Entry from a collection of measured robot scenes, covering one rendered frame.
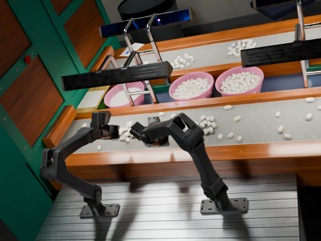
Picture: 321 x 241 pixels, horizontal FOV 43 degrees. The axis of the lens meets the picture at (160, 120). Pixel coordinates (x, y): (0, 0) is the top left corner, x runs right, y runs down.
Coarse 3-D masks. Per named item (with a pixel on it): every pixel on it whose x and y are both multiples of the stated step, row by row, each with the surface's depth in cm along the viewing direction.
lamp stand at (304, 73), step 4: (296, 24) 181; (296, 28) 178; (300, 28) 183; (296, 32) 176; (300, 32) 184; (296, 36) 173; (300, 36) 185; (296, 40) 171; (300, 40) 171; (296, 44) 171; (300, 44) 170; (304, 60) 193; (300, 64) 195; (304, 64) 194; (304, 68) 195; (304, 72) 197; (308, 72) 197; (312, 72) 196; (316, 72) 195; (320, 72) 195; (304, 76) 198; (304, 80) 200; (304, 84) 201; (308, 84) 201
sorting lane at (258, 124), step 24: (120, 120) 237; (144, 120) 229; (216, 120) 208; (240, 120) 202; (264, 120) 197; (288, 120) 191; (312, 120) 186; (96, 144) 226; (120, 144) 219; (216, 144) 195
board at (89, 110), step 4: (92, 88) 270; (96, 88) 268; (100, 88) 266; (104, 88) 265; (104, 92) 261; (84, 96) 265; (100, 100) 255; (76, 108) 256; (80, 108) 255; (84, 108) 253; (88, 108) 252; (92, 108) 250; (96, 108) 250; (80, 112) 251; (84, 112) 250; (88, 112) 249
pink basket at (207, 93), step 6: (198, 72) 244; (204, 72) 242; (180, 78) 246; (186, 78) 247; (204, 78) 243; (210, 78) 238; (174, 84) 245; (180, 84) 247; (174, 90) 244; (210, 90) 230; (198, 96) 225; (204, 96) 229; (210, 96) 234
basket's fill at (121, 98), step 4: (128, 88) 265; (132, 88) 262; (136, 88) 261; (120, 92) 264; (124, 92) 262; (116, 96) 262; (120, 96) 259; (124, 96) 257; (132, 96) 255; (136, 96) 253; (112, 100) 258; (116, 100) 258; (120, 100) 254; (124, 100) 253; (112, 104) 255; (116, 104) 254; (120, 104) 251
